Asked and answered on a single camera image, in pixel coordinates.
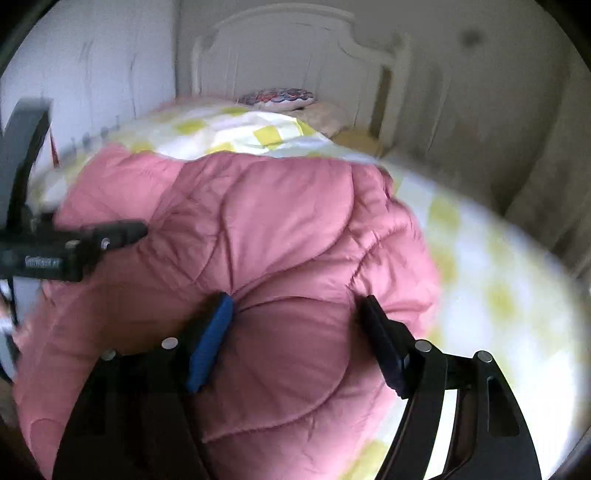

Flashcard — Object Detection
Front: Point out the beige pillow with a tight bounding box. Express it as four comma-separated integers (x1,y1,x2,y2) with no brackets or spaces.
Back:
295,102,354,137

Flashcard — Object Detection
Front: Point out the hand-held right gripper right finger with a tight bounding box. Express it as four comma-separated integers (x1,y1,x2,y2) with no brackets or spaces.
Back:
358,294,542,480

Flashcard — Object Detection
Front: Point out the pink quilted comforter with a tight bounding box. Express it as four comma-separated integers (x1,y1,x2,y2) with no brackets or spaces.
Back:
13,142,444,480

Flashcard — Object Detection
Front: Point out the white bed headboard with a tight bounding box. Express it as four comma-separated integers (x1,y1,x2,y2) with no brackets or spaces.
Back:
191,7,411,139

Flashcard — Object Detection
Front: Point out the patterned round pillow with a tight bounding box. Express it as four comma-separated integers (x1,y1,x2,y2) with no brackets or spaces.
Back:
236,89,315,110

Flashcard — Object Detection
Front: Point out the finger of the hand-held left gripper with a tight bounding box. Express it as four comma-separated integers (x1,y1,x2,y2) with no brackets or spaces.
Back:
0,98,53,241
69,220,149,254

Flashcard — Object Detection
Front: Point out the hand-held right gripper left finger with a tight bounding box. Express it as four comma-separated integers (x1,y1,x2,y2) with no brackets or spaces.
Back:
52,292,235,480

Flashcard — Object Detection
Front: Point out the white wardrobe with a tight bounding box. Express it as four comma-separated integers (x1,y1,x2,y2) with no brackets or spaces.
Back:
0,0,182,153

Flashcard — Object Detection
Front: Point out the yellow checked bed sheet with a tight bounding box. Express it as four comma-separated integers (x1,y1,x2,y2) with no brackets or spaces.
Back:
28,104,587,480

